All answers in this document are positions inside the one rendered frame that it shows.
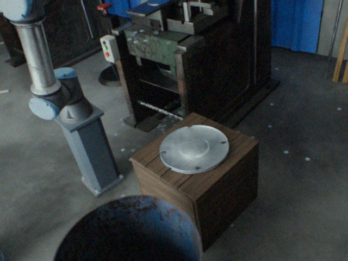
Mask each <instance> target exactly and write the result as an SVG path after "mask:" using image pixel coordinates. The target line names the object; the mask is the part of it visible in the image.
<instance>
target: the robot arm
mask: <svg viewBox="0 0 348 261"><path fill-rule="evenodd" d="M49 1H50V0H0V11H1V12H2V13H4V16H5V17H7V18H8V19H10V22H11V23H13V24H14V25H16V26H17V30H18V34H19V36H20V40H21V43H22V47H23V50H24V53H25V57H26V60H27V64H28V67H29V70H30V74H31V77H32V81H33V84H32V85H31V91H32V95H33V98H31V99H30V102H29V106H30V109H31V110H32V112H33V113H34V114H36V115H37V116H39V117H41V118H43V119H48V120H49V119H53V118H56V117H57V116H58V115H59V114H60V116H61V119H62V120H63V122H64V123H68V124H74V123H80V122H81V121H84V120H85V119H87V118H88V117H90V116H91V114H92V112H93V108H92V105H91V103H90V102H89V101H88V100H87V99H86V97H85V96H84V94H83V90H82V88H81V85H80V82H79V79H78V75H77V74H76V72H75V70H74V69H72V68H68V67H65V68H60V69H56V70H54V69H53V65H52V60H51V56H50V53H49V49H48V44H47V40H46V35H45V31H44V27H43V24H42V22H43V21H44V19H45V18H46V16H45V12H44V7H43V5H45V4H46V3H48V2H49Z"/></svg>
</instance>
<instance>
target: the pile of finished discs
mask: <svg viewBox="0 0 348 261"><path fill-rule="evenodd" d="M159 150H160V158H161V159H162V161H163V163H164V164H165V165H166V166H167V167H168V168H170V167H171V170H172V171H176V172H179V173H184V174H198V173H204V172H208V171H210V170H212V169H213V168H215V167H217V166H218V165H220V163H222V162H223V161H224V160H225V159H226V157H227V155H228V151H229V143H228V141H227V137H226V136H225V135H224V134H223V132H221V131H219V130H217V129H215V128H212V127H208V126H193V127H191V128H189V127H183V128H180V129H178V130H175V131H173V132H172V133H170V134H169V135H168V136H167V137H166V138H165V139H164V141H163V142H162V144H161V145H160V149H159Z"/></svg>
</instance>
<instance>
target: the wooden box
mask: <svg viewBox="0 0 348 261"><path fill-rule="evenodd" d="M193 126H208V127H212V128H215V129H217V130H219V131H221V132H223V134H224V135H225V136H226V137H227V141H228V143H229V151H228V155H227V157H226V159H225V160H224V161H223V162H222V163H220V165H218V166H217V167H215V168H213V169H212V170H210V171H208V172H204V173H198V174H184V173H179V172H176V171H172V170H171V167H170V168H168V167H167V166H166V165H165V164H164V163H163V161H162V159H161V158H160V150H159V149H160V145H161V144H162V142H163V141H164V139H165V138H166V137H167V136H168V135H169V134H170V133H172V132H173V131H176V130H178V129H180V128H183V127H189V128H191V127H193ZM131 160H132V163H133V166H134V170H135V174H136V177H137V180H138V183H139V187H140V191H141V193H142V195H151V196H156V197H161V198H164V199H167V200H169V201H171V202H172V203H174V204H176V205H178V206H179V207H181V208H182V209H183V210H184V211H185V212H186V213H187V214H188V215H189V216H190V217H191V218H192V220H193V222H194V223H195V225H196V227H197V229H198V232H199V234H200V237H201V243H202V252H203V253H204V252H205V251H206V250H207V249H208V248H210V247H211V246H212V244H213V243H214V242H215V240H216V239H217V238H218V237H219V236H220V235H221V234H222V233H223V232H224V231H225V230H226V229H227V228H228V227H229V226H230V225H231V224H232V223H233V221H234V220H235V219H236V218H237V217H238V216H239V215H240V214H241V213H242V212H243V211H244V210H245V209H246V208H247V207H248V205H249V204H250V203H251V202H252V201H253V200H254V199H255V198H257V196H258V169H259V141H257V140H255V139H253V138H250V137H249V136H246V135H244V134H241V133H239V132H237V131H234V130H232V129H230V128H228V127H225V126H223V125H221V124H219V123H217V122H215V121H212V120H210V119H208V118H206V117H203V116H201V115H199V114H196V113H192V114H190V115H188V116H187V117H185V118H184V119H183V120H182V121H180V122H178V123H177V124H176V125H175V126H173V127H172V128H170V129H169V130H168V131H166V132H165V133H164V134H162V135H160V136H159V137H157V138H156V139H155V140H154V141H153V142H151V143H150V144H149V145H147V146H145V147H144V148H142V149H141V150H140V151H139V152H137V153H136V154H135V155H133V156H132V157H131Z"/></svg>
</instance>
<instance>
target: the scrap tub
mask: <svg viewBox="0 0 348 261"><path fill-rule="evenodd" d="M52 261H202V243H201V237H200V234H199V232H198V229H197V227H196V225H195V223H194V222H193V220H192V218H191V217H190V216H189V215H188V214H187V213H186V212H185V211H184V210H183V209H182V208H181V207H179V206H178V205H176V204H174V203H172V202H171V201H169V200H167V199H164V198H161V197H156V196H151V195H130V196H123V197H119V198H115V199H113V200H110V201H107V202H104V203H102V204H100V205H99V206H97V207H96V208H94V209H93V210H90V211H89V212H87V213H86V214H85V215H83V216H82V217H81V218H80V219H79V220H78V221H77V222H76V223H75V224H74V225H73V226H72V227H71V228H70V229H69V230H68V231H67V233H66V234H65V235H64V237H63V238H62V240H61V242H60V243H59V245H58V247H57V249H56V251H55V254H54V256H53V260H52Z"/></svg>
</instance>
